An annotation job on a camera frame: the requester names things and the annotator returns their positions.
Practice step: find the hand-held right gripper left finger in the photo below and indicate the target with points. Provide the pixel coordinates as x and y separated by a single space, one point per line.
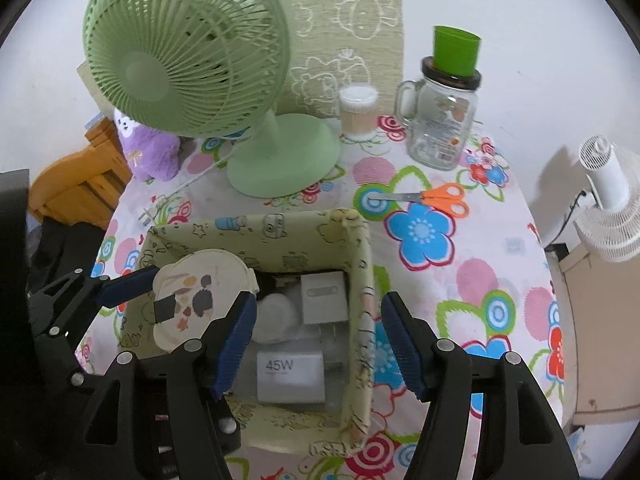
235 345

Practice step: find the dark cloth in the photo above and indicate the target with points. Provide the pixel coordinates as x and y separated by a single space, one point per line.
60 245

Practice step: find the small white square box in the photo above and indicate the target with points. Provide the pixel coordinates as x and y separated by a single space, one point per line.
322 305

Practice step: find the white round case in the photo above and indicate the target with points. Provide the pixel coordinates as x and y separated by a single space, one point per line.
277 317

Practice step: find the beige cabinet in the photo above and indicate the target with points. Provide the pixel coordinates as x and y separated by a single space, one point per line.
605 360

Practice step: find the glass mug jar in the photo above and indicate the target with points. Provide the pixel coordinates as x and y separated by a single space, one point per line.
440 125

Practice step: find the purple plush toy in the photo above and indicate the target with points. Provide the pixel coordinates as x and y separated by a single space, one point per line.
150 155

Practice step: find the green desk fan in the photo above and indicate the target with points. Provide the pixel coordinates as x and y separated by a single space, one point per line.
185 60

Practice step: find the blue plastic bag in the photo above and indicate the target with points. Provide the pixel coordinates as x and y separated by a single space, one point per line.
577 440

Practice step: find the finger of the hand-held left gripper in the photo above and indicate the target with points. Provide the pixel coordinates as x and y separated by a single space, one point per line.
75 377
127 287

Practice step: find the floral tablecloth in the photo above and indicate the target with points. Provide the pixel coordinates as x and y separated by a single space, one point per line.
480 270

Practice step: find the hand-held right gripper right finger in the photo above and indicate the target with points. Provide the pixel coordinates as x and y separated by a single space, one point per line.
400 345

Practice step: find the green plastic cup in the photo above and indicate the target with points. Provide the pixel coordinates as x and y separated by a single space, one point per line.
455 52

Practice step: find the green cartoon print mat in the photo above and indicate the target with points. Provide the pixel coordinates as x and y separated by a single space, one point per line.
350 35

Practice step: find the orange wooden chair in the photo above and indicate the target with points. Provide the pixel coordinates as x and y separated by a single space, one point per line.
65 185

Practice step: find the cream round bear case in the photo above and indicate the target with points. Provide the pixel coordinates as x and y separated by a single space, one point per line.
200 270

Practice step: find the white 45W charger box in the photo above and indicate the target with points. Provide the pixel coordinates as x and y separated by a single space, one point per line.
290 380

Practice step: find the white standing fan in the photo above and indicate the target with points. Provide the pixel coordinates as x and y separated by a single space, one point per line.
607 180

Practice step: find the clear cotton swab container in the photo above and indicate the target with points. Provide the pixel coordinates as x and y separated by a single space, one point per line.
357 115

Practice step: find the yellow cartoon fabric storage box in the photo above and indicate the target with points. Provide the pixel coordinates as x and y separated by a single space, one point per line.
362 270

